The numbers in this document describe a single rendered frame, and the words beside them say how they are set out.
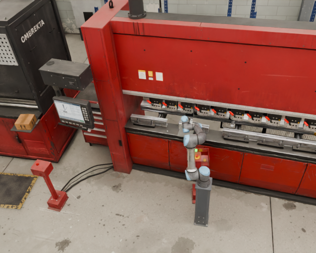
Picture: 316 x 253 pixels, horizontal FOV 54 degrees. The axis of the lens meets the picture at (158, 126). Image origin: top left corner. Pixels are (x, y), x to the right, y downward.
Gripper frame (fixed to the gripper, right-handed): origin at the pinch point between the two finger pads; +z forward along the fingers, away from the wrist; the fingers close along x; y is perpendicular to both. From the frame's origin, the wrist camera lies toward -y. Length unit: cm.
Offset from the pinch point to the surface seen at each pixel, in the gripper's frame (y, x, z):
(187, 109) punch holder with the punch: 16.4, 0.8, -15.7
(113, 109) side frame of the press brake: 2, 91, -29
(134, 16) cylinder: 91, 59, -96
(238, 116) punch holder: 17, -59, -16
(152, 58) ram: 58, 41, -65
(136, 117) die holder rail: 1, 71, 6
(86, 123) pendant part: -24, 106, -60
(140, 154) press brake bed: -46, 67, 44
